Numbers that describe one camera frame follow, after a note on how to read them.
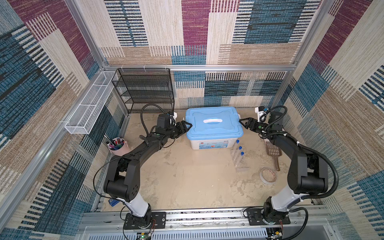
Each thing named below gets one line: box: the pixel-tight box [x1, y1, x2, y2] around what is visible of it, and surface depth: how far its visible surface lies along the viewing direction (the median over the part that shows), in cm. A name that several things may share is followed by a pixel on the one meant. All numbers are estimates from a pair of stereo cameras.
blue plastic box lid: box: [185, 106, 244, 140], surface depth 91 cm
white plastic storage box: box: [186, 135, 240, 150], surface depth 94 cm
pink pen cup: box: [108, 137, 130, 157], surface depth 91 cm
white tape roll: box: [259, 167, 277, 185], surface depth 89 cm
